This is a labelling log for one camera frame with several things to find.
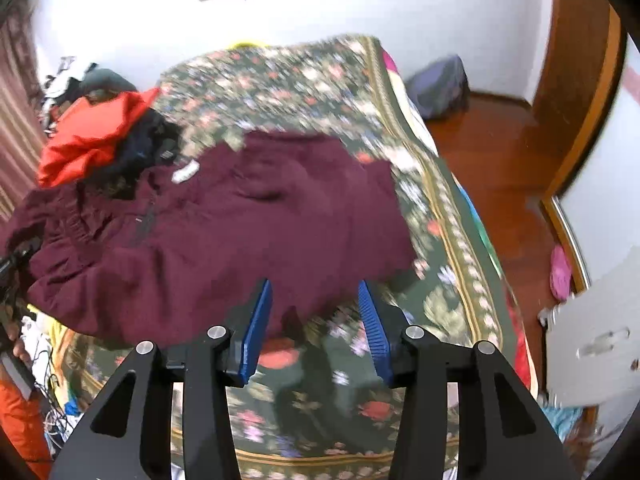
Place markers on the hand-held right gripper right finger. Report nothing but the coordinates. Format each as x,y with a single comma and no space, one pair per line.
372,330

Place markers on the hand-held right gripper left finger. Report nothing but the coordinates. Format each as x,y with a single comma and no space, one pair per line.
255,330

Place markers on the maroon button shirt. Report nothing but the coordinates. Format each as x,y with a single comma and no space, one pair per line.
225,240

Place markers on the pile of dark clothes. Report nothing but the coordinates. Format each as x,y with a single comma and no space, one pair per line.
145,145

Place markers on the person's left hand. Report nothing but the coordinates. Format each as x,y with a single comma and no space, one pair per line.
21,350

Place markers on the colourful patchwork quilt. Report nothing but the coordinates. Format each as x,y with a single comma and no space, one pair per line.
482,230

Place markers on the striped brown curtain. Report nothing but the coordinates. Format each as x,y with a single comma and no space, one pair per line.
17,125

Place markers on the red garment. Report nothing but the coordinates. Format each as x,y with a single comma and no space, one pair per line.
85,140

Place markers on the pink round object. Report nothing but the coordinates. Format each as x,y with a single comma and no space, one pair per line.
560,272

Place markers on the pile of clutter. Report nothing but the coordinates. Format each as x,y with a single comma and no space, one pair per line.
62,95

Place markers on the white plastic cabinet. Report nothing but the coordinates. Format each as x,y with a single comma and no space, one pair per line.
590,350

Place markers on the floral blanket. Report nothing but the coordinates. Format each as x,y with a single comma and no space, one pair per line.
310,85

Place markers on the grey backpack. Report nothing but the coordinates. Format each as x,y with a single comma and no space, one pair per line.
440,87

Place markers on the yellow round object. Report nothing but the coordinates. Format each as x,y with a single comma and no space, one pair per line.
247,45

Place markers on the white sliding wardrobe door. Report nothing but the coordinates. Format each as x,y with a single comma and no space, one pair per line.
612,160

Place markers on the wooden door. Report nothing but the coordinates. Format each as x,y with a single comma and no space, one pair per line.
575,60

